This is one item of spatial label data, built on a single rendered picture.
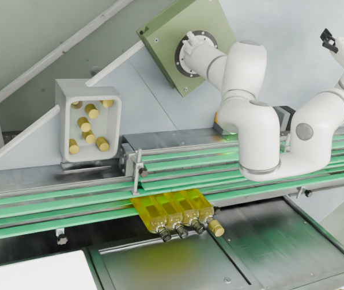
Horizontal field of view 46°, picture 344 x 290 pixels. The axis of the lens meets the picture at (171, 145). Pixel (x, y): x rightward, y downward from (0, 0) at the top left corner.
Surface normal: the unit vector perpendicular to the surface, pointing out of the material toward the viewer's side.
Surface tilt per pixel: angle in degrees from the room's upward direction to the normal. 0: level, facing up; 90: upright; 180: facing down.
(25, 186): 90
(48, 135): 0
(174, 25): 1
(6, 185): 90
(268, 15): 0
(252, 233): 89
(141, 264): 90
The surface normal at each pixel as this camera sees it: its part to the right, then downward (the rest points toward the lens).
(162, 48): 0.41, 0.48
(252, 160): -0.48, 0.44
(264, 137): 0.10, 0.43
